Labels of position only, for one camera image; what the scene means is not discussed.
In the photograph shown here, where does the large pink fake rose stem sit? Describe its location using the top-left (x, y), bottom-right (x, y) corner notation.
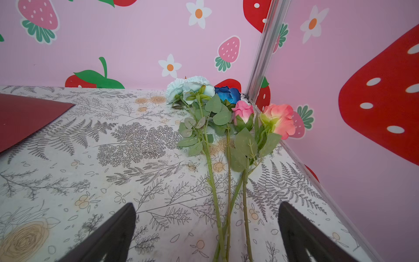
top-left (235, 104), bottom-right (296, 262)

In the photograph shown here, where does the white fake flower stem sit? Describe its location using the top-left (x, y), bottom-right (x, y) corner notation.
top-left (166, 76), bottom-right (227, 262)

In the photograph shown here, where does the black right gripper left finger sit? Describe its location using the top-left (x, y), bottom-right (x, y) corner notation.
top-left (60, 203), bottom-right (136, 262)

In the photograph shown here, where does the small pink fake rose stem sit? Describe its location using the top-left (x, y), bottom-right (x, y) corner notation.
top-left (213, 100), bottom-right (254, 262)

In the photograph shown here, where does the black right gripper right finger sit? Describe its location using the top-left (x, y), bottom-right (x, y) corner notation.
top-left (278, 202), bottom-right (357, 262)

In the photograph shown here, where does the aluminium corner post right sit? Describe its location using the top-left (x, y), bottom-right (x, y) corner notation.
top-left (243, 0), bottom-right (291, 103)

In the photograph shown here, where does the blue fake rose stem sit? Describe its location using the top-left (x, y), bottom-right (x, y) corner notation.
top-left (216, 86), bottom-right (240, 262)

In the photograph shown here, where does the dark red wrapping paper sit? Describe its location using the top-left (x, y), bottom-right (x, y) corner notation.
top-left (1, 94), bottom-right (74, 152)

